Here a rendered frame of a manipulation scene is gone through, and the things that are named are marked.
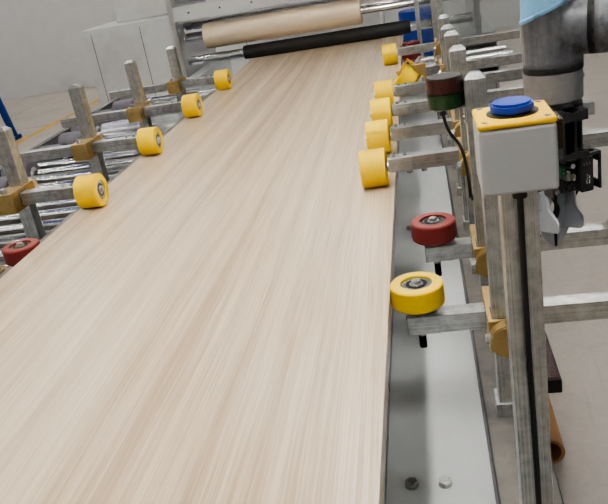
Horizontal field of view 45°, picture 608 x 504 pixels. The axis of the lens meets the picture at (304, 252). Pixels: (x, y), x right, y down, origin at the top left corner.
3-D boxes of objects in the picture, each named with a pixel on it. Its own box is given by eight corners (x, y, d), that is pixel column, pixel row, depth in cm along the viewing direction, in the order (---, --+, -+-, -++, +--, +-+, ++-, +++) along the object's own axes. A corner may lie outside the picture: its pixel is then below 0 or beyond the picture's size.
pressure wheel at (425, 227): (459, 263, 140) (453, 207, 136) (462, 282, 133) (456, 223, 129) (416, 267, 142) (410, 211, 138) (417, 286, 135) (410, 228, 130)
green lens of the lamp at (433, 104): (463, 99, 123) (462, 85, 122) (466, 107, 118) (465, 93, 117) (427, 104, 124) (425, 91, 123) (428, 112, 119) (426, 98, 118)
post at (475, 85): (503, 327, 138) (483, 67, 120) (505, 337, 135) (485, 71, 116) (483, 329, 138) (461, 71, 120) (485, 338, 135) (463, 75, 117)
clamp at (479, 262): (498, 246, 139) (496, 221, 137) (507, 277, 127) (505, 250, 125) (467, 249, 140) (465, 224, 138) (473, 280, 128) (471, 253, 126)
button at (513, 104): (531, 110, 72) (530, 93, 71) (537, 120, 68) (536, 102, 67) (488, 116, 72) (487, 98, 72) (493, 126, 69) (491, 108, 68)
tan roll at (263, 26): (468, 5, 364) (466, -22, 359) (470, 7, 353) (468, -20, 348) (191, 49, 390) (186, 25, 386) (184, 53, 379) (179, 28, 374)
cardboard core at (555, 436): (545, 377, 225) (564, 439, 198) (546, 399, 228) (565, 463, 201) (518, 379, 226) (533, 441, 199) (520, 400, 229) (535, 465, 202)
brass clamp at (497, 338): (519, 311, 117) (517, 282, 115) (532, 356, 104) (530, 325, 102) (479, 314, 118) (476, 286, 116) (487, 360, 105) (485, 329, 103)
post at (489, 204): (523, 438, 117) (504, 145, 99) (527, 452, 114) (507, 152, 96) (501, 439, 118) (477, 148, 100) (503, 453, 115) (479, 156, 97)
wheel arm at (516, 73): (553, 72, 218) (552, 60, 217) (555, 74, 215) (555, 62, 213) (383, 96, 227) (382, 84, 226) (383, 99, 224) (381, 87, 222)
